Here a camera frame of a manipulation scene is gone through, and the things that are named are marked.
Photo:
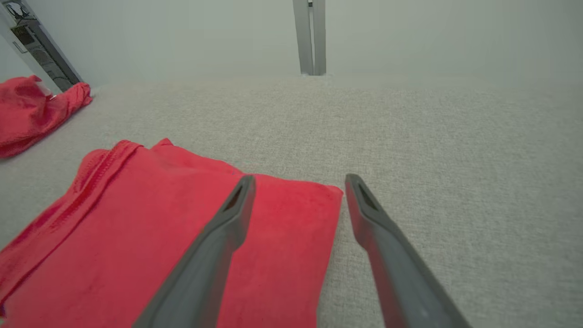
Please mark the red shorts wide white band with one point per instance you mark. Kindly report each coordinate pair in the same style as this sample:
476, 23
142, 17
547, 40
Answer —
27, 118

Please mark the grey partition post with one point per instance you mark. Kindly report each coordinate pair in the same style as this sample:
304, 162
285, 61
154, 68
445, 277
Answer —
303, 41

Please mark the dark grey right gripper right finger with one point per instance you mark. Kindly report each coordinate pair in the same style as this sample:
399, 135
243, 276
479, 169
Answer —
396, 273

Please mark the red jersey thin white stripes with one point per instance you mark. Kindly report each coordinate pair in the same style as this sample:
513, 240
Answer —
114, 228

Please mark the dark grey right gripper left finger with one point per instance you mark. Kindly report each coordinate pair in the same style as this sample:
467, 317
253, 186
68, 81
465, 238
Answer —
214, 264

